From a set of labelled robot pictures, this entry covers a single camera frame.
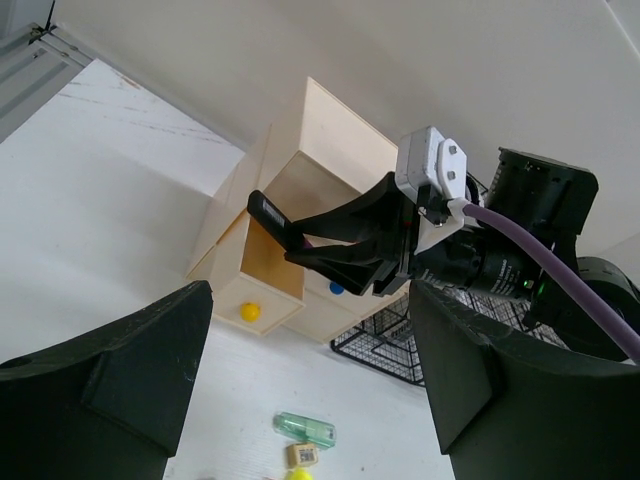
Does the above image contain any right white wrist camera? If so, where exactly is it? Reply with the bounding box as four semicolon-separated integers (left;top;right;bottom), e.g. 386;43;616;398
395;126;470;255

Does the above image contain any yellow black highlighter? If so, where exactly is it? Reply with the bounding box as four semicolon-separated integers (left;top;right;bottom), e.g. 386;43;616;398
284;468;314;480

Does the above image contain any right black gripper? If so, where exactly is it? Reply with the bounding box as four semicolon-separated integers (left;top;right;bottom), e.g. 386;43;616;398
284;172;535;300

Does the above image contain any small drawer yellow knob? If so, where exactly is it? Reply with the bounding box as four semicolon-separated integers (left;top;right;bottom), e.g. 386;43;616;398
212;207;307;337

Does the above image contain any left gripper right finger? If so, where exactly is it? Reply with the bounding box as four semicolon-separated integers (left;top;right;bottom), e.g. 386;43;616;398
407;279;640;480

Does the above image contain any small tan eraser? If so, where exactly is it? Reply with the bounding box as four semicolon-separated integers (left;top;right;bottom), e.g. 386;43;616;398
285;443;318;469

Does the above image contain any aluminium rail frame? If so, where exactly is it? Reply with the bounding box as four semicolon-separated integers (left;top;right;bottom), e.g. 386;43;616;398
1;0;96;139

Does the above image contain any cream wooden drawer cabinet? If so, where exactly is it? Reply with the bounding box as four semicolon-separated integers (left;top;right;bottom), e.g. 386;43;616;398
187;78;408;337

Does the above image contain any small drawer blue knob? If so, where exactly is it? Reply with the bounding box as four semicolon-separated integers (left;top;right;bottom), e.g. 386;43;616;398
302;279;381;345

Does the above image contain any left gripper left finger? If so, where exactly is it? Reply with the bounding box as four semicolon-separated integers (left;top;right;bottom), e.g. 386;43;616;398
1;281;213;479

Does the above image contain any green transparent highlighter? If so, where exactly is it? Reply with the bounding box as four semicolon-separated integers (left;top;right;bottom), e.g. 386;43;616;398
273;412;337;449

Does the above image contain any purple black highlighter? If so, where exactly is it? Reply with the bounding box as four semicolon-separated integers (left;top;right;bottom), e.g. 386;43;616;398
247;190;312;251

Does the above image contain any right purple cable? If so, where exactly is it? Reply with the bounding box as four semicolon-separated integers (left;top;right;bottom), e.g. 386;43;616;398
462;199;640;364

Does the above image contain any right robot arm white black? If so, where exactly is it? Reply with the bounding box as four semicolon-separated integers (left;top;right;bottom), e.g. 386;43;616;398
282;149;639;361

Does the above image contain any black wire mesh organizer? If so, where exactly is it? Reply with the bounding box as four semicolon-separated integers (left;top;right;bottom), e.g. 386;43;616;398
330;287;568;387

